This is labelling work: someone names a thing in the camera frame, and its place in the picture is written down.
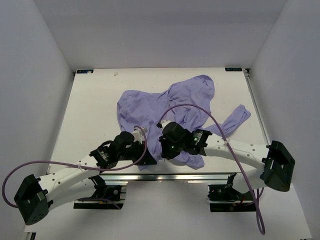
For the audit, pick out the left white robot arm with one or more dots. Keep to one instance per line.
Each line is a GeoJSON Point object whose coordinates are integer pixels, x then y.
{"type": "Point", "coordinates": [37, 196]}

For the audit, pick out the left blue table label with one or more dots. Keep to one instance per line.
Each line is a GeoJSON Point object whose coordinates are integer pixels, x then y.
{"type": "Point", "coordinates": [84, 71]}

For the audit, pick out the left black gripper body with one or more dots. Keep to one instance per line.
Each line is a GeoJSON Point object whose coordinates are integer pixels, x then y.
{"type": "Point", "coordinates": [134, 153]}

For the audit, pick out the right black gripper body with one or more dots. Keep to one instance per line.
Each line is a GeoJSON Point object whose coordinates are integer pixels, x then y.
{"type": "Point", "coordinates": [172, 149]}

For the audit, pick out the blue table label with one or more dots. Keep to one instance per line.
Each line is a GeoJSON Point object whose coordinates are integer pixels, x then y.
{"type": "Point", "coordinates": [84, 71]}
{"type": "Point", "coordinates": [233, 69]}

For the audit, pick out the lilac zip jacket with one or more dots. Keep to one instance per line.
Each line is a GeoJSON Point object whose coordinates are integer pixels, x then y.
{"type": "Point", "coordinates": [186, 103]}

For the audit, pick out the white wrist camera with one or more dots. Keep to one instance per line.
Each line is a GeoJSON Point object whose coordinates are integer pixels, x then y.
{"type": "Point", "coordinates": [139, 133]}
{"type": "Point", "coordinates": [162, 124]}

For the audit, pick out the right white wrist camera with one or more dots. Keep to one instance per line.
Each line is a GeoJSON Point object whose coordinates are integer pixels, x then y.
{"type": "Point", "coordinates": [162, 124]}

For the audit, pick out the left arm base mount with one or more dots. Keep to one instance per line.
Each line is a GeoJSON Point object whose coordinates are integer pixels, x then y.
{"type": "Point", "coordinates": [106, 196]}

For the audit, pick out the right blue table label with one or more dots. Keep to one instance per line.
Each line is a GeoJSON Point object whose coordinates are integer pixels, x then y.
{"type": "Point", "coordinates": [233, 69]}

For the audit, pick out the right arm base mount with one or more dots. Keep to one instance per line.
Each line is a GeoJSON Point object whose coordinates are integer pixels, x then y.
{"type": "Point", "coordinates": [224, 199]}

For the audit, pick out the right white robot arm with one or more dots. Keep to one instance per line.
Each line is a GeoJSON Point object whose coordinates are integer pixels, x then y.
{"type": "Point", "coordinates": [272, 164]}

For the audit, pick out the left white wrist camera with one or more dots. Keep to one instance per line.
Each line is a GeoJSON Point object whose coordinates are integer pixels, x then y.
{"type": "Point", "coordinates": [139, 133]}

